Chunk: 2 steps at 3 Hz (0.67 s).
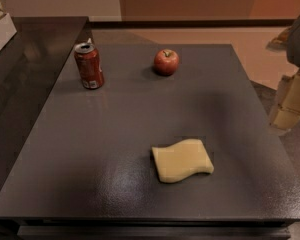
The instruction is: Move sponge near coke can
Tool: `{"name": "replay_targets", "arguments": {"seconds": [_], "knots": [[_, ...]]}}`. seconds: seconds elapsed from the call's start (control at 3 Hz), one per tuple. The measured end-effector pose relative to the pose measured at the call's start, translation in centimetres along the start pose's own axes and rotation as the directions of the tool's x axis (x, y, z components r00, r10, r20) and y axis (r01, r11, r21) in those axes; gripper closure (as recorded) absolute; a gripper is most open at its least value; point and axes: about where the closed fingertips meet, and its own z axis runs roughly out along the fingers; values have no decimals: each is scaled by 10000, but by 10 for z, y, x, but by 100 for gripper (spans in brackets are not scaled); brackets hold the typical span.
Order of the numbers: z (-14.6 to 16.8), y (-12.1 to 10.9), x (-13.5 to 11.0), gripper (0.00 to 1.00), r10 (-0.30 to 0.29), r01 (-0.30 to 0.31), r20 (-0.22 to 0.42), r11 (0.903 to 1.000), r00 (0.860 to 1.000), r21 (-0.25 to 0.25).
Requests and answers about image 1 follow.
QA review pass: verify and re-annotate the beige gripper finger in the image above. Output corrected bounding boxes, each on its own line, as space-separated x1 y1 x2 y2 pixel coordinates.
269 70 300 131

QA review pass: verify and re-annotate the yellow wavy sponge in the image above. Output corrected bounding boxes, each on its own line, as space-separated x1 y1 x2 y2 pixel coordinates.
152 139 214 184

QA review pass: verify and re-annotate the red coke can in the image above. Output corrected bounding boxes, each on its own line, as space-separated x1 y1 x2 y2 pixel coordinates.
74 42 104 89

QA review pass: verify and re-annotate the red apple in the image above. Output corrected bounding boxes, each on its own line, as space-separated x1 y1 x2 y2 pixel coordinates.
154 49 179 76

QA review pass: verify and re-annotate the dark side counter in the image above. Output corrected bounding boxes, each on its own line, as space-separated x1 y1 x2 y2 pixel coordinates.
0 16 88 191

